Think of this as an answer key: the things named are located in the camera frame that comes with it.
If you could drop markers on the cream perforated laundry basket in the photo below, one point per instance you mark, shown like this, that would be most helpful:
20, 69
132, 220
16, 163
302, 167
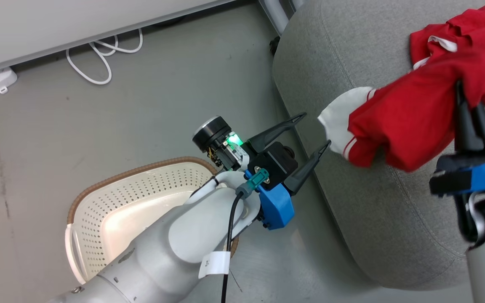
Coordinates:
141, 189

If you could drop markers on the black caster wheel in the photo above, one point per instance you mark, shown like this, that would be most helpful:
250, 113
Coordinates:
274, 44

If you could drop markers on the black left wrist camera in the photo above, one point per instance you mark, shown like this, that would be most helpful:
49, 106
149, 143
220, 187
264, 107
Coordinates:
278, 162

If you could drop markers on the left gripper black green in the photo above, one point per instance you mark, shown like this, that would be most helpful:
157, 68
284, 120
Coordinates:
217, 139

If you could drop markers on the grey partition post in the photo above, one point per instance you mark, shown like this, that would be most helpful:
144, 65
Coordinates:
276, 12

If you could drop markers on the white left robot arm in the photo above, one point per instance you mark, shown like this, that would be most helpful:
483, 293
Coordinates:
183, 240

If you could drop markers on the white partition panel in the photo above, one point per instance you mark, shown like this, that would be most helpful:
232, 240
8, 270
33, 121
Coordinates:
78, 25

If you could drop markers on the blue left camera mount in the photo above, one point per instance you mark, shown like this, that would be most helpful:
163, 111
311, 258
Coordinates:
276, 206

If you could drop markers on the grey fabric sofa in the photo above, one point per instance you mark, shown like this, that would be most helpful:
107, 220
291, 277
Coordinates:
352, 84

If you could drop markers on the red and white jersey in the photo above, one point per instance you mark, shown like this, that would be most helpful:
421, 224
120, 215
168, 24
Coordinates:
402, 118

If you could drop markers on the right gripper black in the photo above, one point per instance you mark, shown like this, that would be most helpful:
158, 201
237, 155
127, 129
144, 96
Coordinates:
449, 176

